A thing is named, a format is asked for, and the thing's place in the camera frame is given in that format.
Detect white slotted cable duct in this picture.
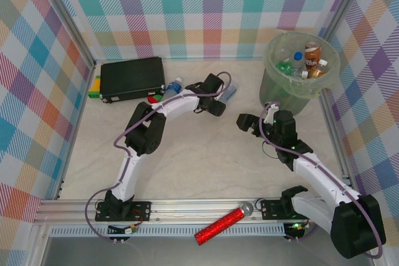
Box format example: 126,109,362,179
49,224,287,238

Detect aluminium side rail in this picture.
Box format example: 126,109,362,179
319,90,358,200
55,60,96,200

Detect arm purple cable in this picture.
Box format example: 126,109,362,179
85,71,233,242
259,101,384,259

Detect aluminium wall base strip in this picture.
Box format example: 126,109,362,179
95,56,266,60

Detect grey metal panel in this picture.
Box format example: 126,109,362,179
29,235,375,266

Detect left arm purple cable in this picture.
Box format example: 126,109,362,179
85,71,233,242

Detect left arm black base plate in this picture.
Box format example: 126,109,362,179
95,200,153,222

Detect green plastic bottle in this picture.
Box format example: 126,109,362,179
276,59,296,77

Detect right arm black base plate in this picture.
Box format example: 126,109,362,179
260,199,317,221

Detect rectangular clear bottle blue label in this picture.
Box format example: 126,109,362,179
218,82,239,103

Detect green translucent trash bin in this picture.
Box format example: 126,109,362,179
259,31,341,114

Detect black hard case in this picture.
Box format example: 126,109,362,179
99,56,166,104

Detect shiny copper brown bottle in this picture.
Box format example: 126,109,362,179
300,42,328,80

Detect aluminium frame post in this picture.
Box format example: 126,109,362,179
317,0,362,39
32,0,97,69

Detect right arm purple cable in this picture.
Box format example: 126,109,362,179
259,101,384,259

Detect red glitter toy microphone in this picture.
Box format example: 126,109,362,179
194,202,254,246

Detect wide aluminium extrusion rail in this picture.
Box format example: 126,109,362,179
34,197,378,226

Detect water bottle blue label white cap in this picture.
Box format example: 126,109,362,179
164,76,184,98

